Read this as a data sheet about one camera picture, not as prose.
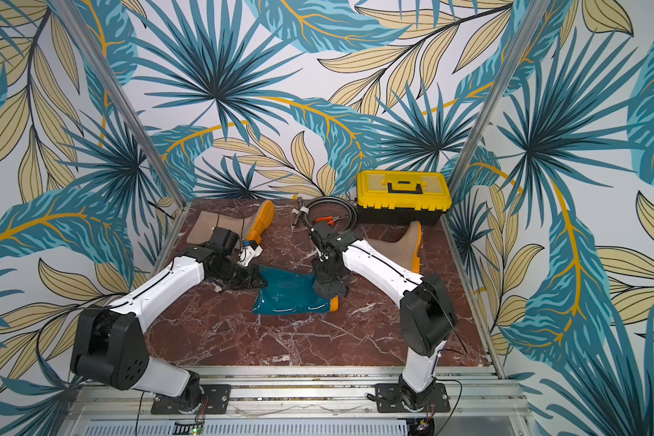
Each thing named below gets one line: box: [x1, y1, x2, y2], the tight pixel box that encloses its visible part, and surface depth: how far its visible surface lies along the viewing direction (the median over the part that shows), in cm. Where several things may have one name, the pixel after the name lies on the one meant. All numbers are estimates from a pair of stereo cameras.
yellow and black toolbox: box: [356, 169, 453, 226], surface depth 105 cm
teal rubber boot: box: [252, 265, 339, 316], surface depth 86 cm
